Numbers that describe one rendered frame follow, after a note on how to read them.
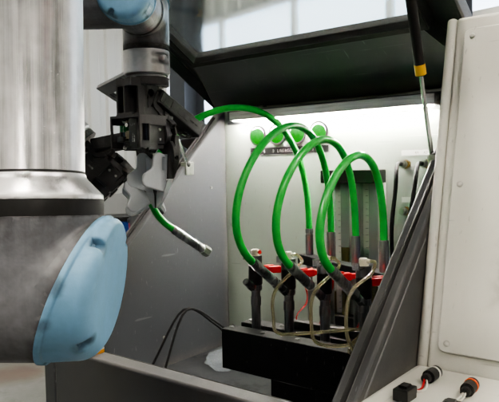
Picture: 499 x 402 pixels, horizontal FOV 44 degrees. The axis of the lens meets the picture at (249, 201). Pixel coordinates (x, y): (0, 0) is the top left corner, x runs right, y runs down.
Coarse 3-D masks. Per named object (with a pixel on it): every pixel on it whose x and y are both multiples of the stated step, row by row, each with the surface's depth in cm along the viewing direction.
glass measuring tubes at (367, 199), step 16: (320, 176) 140; (368, 176) 132; (384, 176) 133; (336, 192) 140; (368, 192) 135; (336, 208) 141; (368, 208) 136; (336, 224) 141; (368, 224) 136; (336, 240) 141; (368, 240) 136; (336, 256) 141; (368, 256) 136; (336, 288) 141; (336, 304) 141; (352, 304) 139; (336, 320) 139; (352, 320) 136
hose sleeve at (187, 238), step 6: (174, 228) 121; (174, 234) 121; (180, 234) 121; (186, 234) 122; (186, 240) 122; (192, 240) 123; (198, 240) 124; (192, 246) 123; (198, 246) 123; (204, 246) 124
